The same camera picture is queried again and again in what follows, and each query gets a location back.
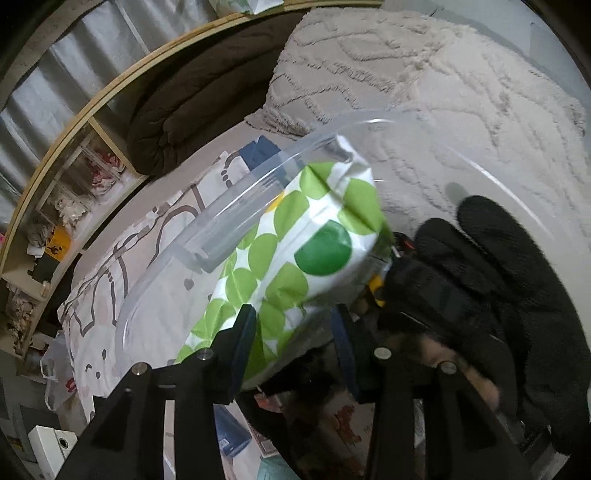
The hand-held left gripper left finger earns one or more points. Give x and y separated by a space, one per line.
244 337

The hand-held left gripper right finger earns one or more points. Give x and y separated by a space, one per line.
345 353

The green dotted packet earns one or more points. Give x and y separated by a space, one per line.
295 258

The clear plastic container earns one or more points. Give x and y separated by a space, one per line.
240 194

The black knit glove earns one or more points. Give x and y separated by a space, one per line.
485 277

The red card packet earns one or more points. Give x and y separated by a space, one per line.
346 424

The blue jar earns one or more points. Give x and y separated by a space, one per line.
233 434

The white plastic bag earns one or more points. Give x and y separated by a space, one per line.
57 369

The yellow box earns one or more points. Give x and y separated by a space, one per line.
57 244

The black storage box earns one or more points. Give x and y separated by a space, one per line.
44 270

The white doll in clear case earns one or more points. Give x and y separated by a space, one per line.
67 207

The red doll in clear case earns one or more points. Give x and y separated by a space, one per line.
101 166

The wooden shelf unit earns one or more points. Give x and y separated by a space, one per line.
113 145

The brown folded blanket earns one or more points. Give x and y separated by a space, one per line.
198 92

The beige textured pillow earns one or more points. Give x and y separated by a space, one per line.
438 69

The grey curtain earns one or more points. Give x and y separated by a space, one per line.
69 55

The white paper bag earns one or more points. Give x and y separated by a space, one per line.
240 4

